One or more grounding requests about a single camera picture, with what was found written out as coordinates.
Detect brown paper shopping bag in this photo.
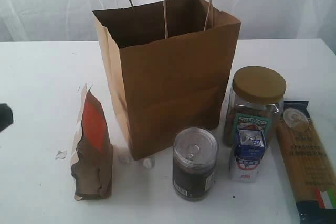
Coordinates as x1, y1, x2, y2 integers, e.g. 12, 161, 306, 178
93, 0, 241, 160

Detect dark jar clear lid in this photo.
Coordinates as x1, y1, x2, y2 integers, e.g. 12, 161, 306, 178
172, 127, 218, 201

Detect nut jar gold lid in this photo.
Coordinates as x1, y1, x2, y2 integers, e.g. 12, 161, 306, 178
223, 66, 287, 147

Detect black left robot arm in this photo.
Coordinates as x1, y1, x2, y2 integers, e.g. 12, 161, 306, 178
0, 103, 14, 132

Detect blue white milk carton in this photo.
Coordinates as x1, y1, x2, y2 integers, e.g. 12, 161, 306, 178
229, 129, 266, 182

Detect brown kraft pouch orange label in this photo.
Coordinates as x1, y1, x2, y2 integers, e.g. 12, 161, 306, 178
70, 84, 113, 201

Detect small torn paper scrap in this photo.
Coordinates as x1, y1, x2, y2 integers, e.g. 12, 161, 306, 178
55, 150, 67, 160

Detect spaghetti packet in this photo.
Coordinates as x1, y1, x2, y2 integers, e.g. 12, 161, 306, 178
277, 101, 335, 210

